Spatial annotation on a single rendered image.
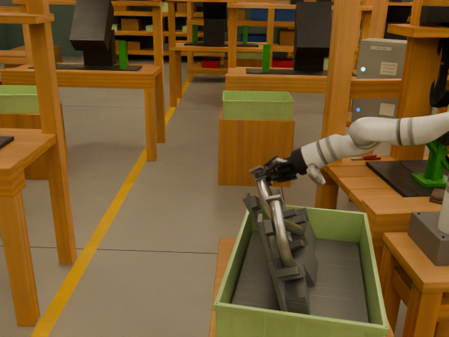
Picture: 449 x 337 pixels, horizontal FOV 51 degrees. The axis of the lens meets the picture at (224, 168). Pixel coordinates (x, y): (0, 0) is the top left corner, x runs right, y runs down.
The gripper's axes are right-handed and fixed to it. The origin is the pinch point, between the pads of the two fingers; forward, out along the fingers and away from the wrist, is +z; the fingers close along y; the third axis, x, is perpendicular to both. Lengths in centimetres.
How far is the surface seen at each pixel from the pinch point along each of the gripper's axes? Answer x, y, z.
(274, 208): 15.8, 11.4, -5.7
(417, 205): -3, -76, -31
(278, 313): 39.5, 6.2, 1.5
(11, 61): -378, -161, 355
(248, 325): 40.2, 5.7, 10.1
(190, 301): -6, -114, 105
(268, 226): 19.8, 11.9, -3.3
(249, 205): 7.1, 0.6, 5.7
